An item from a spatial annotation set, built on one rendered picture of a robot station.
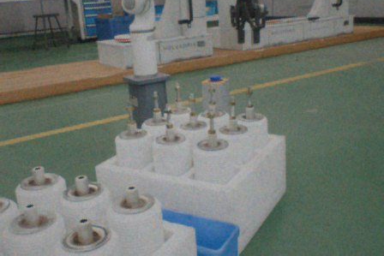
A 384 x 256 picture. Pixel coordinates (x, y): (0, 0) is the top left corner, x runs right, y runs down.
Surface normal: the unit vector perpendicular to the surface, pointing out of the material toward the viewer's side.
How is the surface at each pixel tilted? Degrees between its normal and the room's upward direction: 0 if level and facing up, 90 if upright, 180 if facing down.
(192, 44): 90
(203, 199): 90
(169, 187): 90
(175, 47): 90
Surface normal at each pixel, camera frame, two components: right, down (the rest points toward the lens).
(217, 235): -0.49, 0.23
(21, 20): 0.53, 0.19
